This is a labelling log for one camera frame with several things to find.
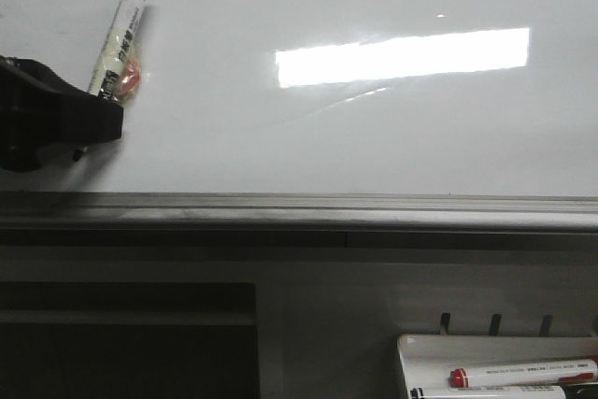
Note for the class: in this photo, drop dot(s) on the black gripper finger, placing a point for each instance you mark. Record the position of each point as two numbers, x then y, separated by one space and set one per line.
43 117

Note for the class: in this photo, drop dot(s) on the black white whiteboard marker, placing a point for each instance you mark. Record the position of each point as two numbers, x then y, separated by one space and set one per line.
117 47

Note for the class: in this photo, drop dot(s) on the white whiteboard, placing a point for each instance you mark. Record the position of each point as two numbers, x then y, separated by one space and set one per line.
481 97

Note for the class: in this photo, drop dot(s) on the blue capped whiteboard marker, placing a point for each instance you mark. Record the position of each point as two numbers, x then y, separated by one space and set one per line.
512 392

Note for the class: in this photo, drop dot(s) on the red capped whiteboard marker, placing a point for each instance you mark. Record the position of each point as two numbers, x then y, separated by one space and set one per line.
538 372

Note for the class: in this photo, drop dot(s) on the red round magnet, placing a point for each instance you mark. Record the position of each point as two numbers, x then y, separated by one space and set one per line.
129 80

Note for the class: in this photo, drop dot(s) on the white plastic marker tray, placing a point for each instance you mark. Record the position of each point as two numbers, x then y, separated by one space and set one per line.
426 360

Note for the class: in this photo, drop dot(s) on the grey whiteboard ledge frame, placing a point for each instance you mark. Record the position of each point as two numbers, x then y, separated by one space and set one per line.
62 218

